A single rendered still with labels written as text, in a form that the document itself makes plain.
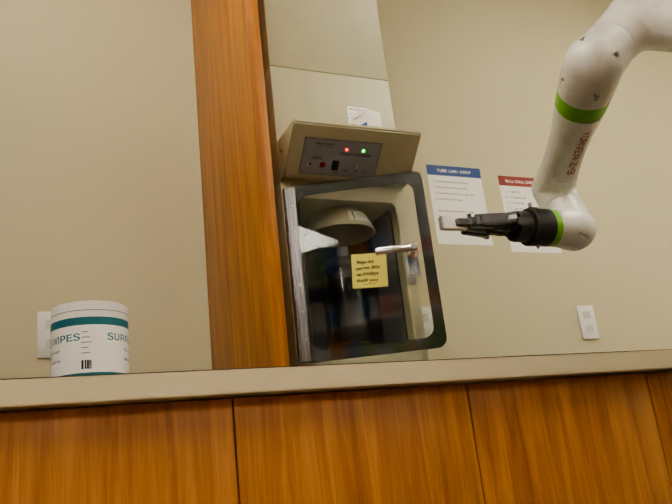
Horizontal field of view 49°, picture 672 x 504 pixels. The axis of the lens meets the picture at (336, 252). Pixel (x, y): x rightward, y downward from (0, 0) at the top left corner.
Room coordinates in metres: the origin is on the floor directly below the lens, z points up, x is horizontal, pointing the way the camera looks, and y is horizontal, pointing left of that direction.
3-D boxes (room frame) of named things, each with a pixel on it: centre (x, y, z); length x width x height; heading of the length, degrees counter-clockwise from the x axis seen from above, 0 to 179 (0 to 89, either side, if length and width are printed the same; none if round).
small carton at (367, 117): (1.57, -0.11, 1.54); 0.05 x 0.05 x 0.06; 44
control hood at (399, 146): (1.55, -0.06, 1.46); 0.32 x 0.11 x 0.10; 115
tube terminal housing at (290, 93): (1.71, 0.01, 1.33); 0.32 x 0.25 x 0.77; 115
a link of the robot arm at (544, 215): (1.68, -0.48, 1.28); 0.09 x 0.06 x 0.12; 25
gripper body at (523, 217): (1.65, -0.42, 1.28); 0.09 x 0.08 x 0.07; 115
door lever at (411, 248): (1.49, -0.13, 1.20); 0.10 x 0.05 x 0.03; 88
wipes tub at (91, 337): (1.26, 0.45, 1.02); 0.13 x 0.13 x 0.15
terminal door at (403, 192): (1.52, -0.06, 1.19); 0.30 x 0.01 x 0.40; 88
